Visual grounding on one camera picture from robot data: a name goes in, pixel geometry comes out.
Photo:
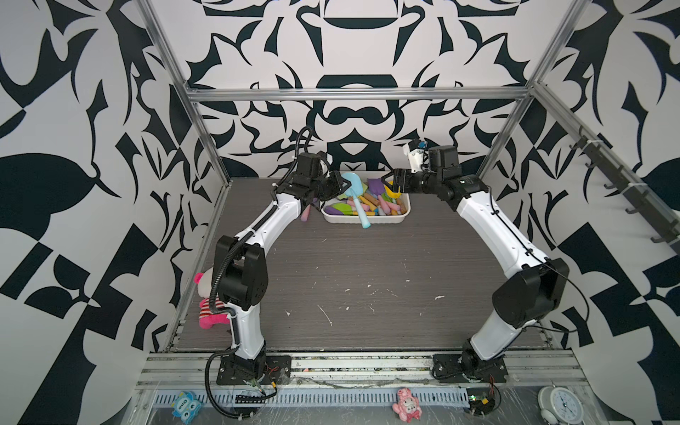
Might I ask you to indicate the white plastic storage box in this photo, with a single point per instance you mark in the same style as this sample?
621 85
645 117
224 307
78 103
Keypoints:
374 220

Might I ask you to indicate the purple shovel in box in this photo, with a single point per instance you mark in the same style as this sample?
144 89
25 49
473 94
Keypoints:
376 187

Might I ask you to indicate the small green circuit board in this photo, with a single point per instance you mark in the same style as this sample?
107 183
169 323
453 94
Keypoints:
482 404

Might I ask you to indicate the pink striped plush doll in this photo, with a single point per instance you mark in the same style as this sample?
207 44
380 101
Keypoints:
206 318

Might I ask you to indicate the white alarm clock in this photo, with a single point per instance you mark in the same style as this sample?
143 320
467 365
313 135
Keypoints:
559 405

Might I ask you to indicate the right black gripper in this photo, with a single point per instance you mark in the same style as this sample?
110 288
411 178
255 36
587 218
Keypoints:
405 188

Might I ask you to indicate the white slotted cable duct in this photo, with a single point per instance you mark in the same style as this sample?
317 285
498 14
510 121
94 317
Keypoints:
328 397

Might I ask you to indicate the pink bear toy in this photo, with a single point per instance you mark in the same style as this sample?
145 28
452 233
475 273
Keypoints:
407 407

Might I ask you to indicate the purple shovel pink handle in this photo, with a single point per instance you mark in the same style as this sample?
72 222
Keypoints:
308 209

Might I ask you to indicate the blue owl toy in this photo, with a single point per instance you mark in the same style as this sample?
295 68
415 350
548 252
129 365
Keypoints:
186 407

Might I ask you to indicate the blue toy shovel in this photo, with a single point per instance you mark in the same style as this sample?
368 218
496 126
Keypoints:
353 191

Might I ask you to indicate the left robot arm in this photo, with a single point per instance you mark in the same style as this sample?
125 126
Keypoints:
240 275

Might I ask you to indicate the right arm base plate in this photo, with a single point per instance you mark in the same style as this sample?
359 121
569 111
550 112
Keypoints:
466 367

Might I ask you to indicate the yellow toy shovel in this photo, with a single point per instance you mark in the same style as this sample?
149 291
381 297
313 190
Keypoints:
390 191

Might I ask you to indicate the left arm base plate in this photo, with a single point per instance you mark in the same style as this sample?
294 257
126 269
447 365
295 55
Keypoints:
264 369

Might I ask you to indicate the black wall hook rack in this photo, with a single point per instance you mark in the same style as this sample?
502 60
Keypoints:
621 179

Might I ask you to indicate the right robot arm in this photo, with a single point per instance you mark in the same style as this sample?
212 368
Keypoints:
534 283

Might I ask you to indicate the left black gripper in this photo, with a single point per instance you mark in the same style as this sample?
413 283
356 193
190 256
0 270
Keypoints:
333 180

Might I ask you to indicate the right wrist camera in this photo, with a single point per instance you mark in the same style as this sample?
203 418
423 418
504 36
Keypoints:
415 151

